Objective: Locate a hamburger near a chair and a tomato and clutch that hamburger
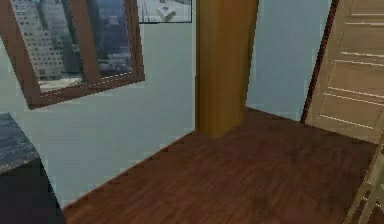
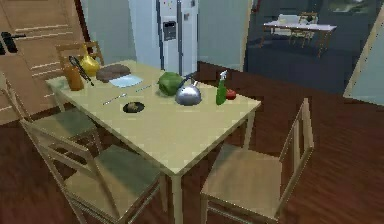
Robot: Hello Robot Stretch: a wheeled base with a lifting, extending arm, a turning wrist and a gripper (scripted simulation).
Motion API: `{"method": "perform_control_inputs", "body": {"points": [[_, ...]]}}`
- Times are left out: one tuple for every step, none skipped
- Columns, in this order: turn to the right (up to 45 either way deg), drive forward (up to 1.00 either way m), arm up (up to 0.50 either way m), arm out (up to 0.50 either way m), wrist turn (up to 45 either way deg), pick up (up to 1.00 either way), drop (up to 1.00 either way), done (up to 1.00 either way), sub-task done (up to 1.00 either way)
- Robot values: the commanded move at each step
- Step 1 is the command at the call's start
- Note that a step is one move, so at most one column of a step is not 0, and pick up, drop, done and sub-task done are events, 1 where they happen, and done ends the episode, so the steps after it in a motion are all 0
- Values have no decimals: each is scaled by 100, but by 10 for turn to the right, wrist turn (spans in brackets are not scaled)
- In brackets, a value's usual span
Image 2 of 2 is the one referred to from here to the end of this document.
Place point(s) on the silver fork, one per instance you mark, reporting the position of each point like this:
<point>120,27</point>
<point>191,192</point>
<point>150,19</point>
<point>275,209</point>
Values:
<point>143,88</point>

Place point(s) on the yellow vase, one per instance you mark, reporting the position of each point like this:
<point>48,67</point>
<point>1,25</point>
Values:
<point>89,64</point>

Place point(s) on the pale blue cloth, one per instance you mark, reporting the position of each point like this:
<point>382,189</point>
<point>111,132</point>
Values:
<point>126,80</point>

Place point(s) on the white fridge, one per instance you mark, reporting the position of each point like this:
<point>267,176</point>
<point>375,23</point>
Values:
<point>176,36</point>

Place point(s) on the green lettuce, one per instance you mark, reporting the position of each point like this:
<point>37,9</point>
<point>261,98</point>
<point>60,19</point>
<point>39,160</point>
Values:
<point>169,83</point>

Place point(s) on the red tomato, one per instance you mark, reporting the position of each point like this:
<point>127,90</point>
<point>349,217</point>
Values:
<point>231,94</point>

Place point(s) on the pale wooden chair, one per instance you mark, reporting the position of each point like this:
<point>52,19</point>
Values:
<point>113,176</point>
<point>93,46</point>
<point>63,123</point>
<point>246,180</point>

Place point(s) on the pale wooden dining table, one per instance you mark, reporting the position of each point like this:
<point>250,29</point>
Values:
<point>173,133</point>

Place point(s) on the silver kettle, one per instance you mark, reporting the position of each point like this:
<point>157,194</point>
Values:
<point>188,94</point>

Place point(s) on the wooden far chair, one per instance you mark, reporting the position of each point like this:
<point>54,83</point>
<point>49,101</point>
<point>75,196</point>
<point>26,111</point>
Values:
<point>305,25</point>

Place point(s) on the green spray bottle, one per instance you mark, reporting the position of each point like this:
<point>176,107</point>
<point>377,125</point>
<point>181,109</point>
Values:
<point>220,90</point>

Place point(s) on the black spatula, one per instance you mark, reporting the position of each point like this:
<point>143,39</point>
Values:
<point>80,69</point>

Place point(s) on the brown wooden door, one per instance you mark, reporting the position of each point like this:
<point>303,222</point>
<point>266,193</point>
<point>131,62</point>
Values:
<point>40,60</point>

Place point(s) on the silver knife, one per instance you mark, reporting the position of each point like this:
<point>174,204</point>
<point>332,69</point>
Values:
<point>114,99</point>

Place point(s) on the white far table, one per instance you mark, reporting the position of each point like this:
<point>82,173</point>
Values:
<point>300,28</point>

